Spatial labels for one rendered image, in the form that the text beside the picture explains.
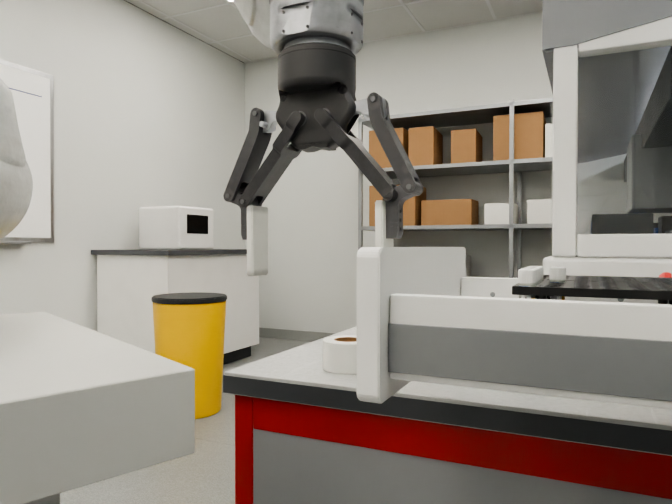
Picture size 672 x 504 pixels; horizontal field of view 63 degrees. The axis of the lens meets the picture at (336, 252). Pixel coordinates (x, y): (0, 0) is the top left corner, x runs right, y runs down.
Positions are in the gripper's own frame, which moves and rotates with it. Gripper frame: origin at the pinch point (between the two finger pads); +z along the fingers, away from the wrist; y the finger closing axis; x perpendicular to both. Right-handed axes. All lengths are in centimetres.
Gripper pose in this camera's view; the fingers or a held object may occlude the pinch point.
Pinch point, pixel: (317, 265)
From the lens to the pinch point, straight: 52.4
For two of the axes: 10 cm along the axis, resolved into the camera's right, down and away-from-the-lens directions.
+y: 9.1, 0.0, -4.2
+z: 0.0, 10.0, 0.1
